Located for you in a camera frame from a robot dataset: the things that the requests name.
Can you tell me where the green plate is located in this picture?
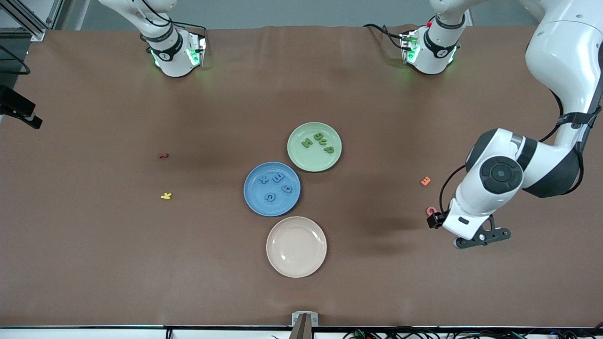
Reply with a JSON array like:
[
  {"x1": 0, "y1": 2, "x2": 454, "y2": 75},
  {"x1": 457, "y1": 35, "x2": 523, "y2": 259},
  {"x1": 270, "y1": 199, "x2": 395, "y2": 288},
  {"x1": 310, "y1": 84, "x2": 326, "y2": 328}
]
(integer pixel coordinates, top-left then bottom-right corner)
[{"x1": 287, "y1": 122, "x2": 342, "y2": 172}]

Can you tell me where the beige plate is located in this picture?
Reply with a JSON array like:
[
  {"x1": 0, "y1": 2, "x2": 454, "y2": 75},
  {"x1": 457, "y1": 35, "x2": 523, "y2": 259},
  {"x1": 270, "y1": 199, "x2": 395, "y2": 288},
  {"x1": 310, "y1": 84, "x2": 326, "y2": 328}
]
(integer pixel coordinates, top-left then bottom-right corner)
[{"x1": 266, "y1": 216, "x2": 327, "y2": 278}]

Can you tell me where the blue plate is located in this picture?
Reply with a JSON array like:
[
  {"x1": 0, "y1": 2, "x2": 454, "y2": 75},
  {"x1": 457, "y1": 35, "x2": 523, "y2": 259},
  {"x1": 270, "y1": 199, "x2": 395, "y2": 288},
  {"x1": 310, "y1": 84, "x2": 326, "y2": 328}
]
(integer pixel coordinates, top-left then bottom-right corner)
[{"x1": 244, "y1": 162, "x2": 301, "y2": 217}]

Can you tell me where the brown table cover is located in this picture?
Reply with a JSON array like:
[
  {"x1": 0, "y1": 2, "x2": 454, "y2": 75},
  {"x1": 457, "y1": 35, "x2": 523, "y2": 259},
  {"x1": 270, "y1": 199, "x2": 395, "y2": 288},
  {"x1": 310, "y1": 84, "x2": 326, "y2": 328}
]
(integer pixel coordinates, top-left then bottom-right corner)
[{"x1": 0, "y1": 24, "x2": 603, "y2": 328}]

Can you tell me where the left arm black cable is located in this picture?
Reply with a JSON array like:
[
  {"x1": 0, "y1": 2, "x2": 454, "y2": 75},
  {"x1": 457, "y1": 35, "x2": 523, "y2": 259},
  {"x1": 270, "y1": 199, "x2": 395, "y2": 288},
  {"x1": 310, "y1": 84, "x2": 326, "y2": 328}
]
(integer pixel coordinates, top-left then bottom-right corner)
[{"x1": 439, "y1": 89, "x2": 585, "y2": 215}]

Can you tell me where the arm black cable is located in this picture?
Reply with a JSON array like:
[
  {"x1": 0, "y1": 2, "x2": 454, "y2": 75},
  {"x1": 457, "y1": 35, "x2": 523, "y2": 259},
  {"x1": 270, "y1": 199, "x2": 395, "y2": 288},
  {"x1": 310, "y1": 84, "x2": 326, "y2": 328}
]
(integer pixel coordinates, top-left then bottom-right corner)
[
  {"x1": 0, "y1": 42, "x2": 31, "y2": 76},
  {"x1": 439, "y1": 89, "x2": 585, "y2": 215}
]

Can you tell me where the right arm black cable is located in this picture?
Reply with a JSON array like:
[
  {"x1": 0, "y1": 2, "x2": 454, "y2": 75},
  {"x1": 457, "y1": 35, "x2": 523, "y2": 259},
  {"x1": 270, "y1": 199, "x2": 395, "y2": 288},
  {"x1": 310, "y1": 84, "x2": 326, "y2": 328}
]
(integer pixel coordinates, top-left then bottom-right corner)
[{"x1": 0, "y1": 42, "x2": 31, "y2": 76}]

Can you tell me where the aluminium frame profile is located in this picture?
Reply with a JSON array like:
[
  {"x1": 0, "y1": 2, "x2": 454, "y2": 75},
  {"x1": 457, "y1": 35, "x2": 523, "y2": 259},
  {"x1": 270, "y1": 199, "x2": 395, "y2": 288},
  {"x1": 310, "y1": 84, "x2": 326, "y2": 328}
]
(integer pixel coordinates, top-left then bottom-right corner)
[{"x1": 0, "y1": 0, "x2": 48, "y2": 42}]

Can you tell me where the grey metal bracket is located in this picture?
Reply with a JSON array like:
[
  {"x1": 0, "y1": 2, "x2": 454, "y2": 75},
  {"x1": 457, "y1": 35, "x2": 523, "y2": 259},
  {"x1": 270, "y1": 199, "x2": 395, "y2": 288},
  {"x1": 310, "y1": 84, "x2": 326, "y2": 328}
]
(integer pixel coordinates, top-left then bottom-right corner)
[{"x1": 292, "y1": 311, "x2": 319, "y2": 327}]

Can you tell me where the dark camera post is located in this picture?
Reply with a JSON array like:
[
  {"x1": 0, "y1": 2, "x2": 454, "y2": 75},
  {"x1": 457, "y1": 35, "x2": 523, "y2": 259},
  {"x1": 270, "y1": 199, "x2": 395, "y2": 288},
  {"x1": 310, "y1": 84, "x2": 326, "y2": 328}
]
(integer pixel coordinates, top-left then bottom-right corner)
[{"x1": 288, "y1": 314, "x2": 313, "y2": 339}]

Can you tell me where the black base cable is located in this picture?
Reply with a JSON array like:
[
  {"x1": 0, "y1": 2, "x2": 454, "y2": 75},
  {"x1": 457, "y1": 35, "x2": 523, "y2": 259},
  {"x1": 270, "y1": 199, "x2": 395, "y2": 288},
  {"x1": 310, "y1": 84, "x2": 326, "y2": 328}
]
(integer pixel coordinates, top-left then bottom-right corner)
[
  {"x1": 167, "y1": 18, "x2": 208, "y2": 50},
  {"x1": 363, "y1": 23, "x2": 407, "y2": 51}
]

